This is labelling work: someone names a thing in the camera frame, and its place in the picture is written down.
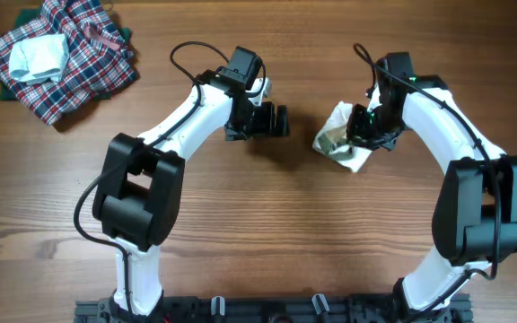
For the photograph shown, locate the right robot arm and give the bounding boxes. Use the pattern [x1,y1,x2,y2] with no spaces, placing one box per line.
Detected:
[346,44,517,321]

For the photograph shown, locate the light blue folded garment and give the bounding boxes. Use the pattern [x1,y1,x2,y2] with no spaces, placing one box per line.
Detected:
[8,34,69,85]

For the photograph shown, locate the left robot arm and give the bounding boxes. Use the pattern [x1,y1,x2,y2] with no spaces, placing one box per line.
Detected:
[75,47,290,322]

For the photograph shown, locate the white baby shirt tan sleeves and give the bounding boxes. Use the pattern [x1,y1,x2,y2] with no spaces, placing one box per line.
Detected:
[312,101,372,172]

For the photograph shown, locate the plaid flannel shirt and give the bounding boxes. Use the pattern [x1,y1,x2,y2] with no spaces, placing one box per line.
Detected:
[0,1,137,126]

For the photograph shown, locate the dark green folded cloth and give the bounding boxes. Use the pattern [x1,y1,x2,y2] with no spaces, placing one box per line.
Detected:
[0,8,132,101]

